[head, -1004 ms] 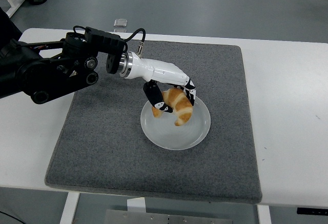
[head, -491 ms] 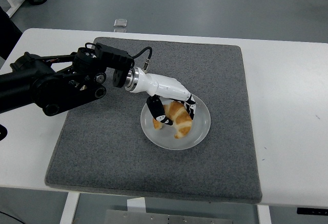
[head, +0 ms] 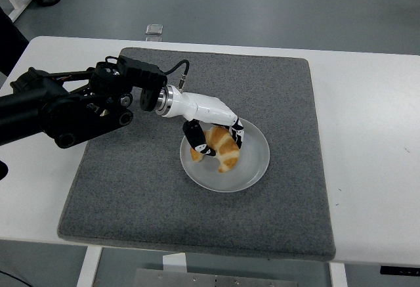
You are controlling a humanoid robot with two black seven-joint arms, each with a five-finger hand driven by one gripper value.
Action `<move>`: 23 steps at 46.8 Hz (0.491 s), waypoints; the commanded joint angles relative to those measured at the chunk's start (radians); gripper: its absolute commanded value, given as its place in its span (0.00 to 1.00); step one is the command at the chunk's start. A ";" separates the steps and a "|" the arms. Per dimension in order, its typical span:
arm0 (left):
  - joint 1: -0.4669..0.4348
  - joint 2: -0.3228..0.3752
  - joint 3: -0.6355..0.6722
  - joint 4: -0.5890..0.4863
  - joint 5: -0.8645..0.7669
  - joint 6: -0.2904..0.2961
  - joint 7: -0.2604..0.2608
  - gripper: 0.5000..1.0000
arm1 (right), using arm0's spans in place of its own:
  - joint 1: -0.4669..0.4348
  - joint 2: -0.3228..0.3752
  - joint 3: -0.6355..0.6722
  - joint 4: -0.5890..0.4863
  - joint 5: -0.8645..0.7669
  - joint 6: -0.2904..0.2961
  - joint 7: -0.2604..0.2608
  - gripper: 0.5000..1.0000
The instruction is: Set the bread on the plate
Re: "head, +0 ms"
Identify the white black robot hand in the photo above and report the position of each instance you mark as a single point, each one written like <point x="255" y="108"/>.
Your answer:
<point x="203" y="108"/>

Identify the golden croissant bread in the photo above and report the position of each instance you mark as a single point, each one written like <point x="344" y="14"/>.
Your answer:
<point x="227" y="151"/>

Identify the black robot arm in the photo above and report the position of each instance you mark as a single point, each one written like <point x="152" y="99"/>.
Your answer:
<point x="65" y="109"/>

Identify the round grey plate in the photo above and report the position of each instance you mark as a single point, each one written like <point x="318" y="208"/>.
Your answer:
<point x="251" y="168"/>

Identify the grey felt mat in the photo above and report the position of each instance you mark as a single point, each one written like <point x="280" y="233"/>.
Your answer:
<point x="197" y="224"/>

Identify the white table leg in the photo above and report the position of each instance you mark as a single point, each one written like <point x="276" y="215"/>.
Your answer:
<point x="338" y="275"/>
<point x="174" y="262"/>
<point x="88" y="267"/>

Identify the black bulky object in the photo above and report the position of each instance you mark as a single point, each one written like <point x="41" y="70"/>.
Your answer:
<point x="10" y="44"/>

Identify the black table control panel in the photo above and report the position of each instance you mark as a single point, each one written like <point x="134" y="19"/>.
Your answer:
<point x="400" y="270"/>

